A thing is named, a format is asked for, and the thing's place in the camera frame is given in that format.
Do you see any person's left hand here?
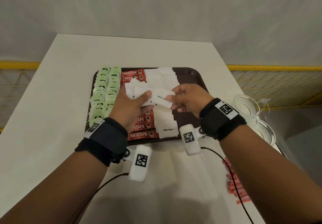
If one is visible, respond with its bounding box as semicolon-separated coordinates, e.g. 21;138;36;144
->
108;86;154;134

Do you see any person's right hand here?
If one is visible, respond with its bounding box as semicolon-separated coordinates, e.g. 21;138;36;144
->
166;83;215;119

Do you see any brown tray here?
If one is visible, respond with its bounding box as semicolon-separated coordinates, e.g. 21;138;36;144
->
85;67;209;146

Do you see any row of red Nescafe sachets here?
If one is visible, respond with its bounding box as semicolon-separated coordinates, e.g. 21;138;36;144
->
120;69;159;141

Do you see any row of tea bags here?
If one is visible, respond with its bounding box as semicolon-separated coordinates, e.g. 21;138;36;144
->
88;67;111;127
104;67;122;116

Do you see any sugar sachet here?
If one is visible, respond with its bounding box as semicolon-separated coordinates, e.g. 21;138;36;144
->
147;88;176;108

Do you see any clear patterned glass cup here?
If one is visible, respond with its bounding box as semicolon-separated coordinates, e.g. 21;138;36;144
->
232;94;260;117
248;117;276;146

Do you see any pile of red stirrer sticks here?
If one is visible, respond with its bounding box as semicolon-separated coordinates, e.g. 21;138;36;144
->
222;158;252;205

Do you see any person's left forearm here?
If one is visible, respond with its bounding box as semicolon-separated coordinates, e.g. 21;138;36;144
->
0;150;109;224

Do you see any person's right forearm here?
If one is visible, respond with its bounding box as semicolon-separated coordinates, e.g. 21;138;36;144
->
219;125;322;224

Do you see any black left wristband with markers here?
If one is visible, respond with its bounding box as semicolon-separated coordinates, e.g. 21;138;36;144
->
74;117;128;167

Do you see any black wristband with markers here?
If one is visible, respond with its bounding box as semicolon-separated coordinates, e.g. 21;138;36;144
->
74;117;128;167
199;98;247;141

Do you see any black right wristband with markers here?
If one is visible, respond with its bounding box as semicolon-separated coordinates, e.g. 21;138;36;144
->
199;98;247;141

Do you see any yellow mesh railing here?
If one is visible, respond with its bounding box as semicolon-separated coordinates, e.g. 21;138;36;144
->
0;61;41;131
226;64;322;111

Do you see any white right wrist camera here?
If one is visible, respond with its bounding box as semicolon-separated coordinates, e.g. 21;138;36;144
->
179;124;206;156

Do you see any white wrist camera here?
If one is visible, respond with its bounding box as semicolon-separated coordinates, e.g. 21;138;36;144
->
179;124;206;156
123;144;152;183

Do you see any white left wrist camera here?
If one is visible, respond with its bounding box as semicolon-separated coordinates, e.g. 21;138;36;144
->
123;144;152;183

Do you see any black left camera cable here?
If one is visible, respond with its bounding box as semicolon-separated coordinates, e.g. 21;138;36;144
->
68;173;129;224

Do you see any white cable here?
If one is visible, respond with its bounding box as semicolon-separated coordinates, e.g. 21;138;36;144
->
260;98;272;114

